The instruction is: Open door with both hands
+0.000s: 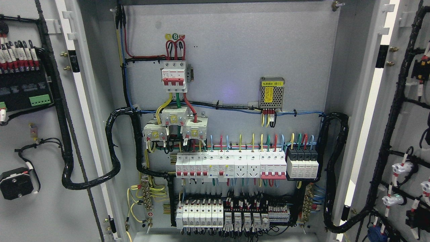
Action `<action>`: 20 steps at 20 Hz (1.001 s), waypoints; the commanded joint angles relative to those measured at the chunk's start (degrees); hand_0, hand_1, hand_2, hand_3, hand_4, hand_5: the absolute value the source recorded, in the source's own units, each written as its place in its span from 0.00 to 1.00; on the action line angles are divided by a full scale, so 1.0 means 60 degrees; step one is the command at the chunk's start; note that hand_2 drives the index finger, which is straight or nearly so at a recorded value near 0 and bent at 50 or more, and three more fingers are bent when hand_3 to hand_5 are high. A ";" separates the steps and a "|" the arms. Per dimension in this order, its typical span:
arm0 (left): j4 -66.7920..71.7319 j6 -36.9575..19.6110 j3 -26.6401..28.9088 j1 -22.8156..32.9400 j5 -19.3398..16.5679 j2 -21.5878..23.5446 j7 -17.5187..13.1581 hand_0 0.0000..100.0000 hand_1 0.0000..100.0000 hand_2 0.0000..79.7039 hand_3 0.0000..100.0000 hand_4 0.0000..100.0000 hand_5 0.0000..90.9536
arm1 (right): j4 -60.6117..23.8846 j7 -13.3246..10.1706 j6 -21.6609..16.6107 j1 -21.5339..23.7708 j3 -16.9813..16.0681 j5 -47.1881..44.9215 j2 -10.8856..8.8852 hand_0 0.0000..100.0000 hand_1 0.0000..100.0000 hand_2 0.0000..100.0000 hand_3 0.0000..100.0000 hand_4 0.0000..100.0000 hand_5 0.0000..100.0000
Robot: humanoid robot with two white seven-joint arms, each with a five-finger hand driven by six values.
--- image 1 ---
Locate grey cabinet door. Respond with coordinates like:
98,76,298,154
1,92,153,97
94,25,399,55
1,0,113,242
345,0,429,242

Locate white current transformers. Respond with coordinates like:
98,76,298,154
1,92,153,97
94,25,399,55
143,106,208,144

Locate grey cabinet body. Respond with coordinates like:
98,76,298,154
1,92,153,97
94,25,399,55
67,0,397,242

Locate white socket breaker row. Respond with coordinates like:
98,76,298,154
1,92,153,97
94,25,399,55
175,149,286,182

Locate white red main breaker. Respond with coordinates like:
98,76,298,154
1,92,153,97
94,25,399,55
160,60,192,93

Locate perforated metal power supply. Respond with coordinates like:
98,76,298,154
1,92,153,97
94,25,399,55
259,77,285,110

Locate black white surge protector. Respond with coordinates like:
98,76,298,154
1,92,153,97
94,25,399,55
286,148,319,181

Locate lower relay terminal row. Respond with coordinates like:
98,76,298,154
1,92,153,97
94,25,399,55
175,193,290,236

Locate black digital power meter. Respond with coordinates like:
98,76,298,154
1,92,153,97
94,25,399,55
0,69,53,112

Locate black right cable loom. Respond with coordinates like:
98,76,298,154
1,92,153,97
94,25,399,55
317,112,370,234

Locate black cable loom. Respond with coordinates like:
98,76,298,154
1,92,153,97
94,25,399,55
317,112,370,234
35,47,177,227

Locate black left cable loom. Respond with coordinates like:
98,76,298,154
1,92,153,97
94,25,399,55
35,47,177,227

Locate white rotary selector switch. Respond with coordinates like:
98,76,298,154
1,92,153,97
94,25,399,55
0,167,34,200

